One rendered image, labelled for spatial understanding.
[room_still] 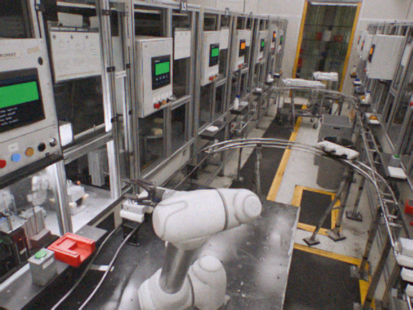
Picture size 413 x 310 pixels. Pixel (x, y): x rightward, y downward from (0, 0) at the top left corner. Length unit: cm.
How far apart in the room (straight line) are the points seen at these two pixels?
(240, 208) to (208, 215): 10
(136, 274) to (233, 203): 100
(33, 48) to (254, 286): 147
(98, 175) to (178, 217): 128
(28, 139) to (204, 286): 93
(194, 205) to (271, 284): 101
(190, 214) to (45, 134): 80
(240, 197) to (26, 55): 93
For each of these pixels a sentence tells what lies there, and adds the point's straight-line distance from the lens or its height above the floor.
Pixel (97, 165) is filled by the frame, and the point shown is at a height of 107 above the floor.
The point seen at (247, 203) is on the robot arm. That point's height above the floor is 146.
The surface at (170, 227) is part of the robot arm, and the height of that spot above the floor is 141.
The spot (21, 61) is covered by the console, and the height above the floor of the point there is 176.
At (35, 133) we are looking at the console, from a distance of 144.
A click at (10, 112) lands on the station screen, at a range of 132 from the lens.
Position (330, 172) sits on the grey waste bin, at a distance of 432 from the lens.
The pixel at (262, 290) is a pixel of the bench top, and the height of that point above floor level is 68.
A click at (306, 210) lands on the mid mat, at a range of 383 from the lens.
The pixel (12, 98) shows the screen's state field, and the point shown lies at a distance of 132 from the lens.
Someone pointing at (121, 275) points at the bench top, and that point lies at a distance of 184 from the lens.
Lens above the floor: 193
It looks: 24 degrees down
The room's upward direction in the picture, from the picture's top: 3 degrees clockwise
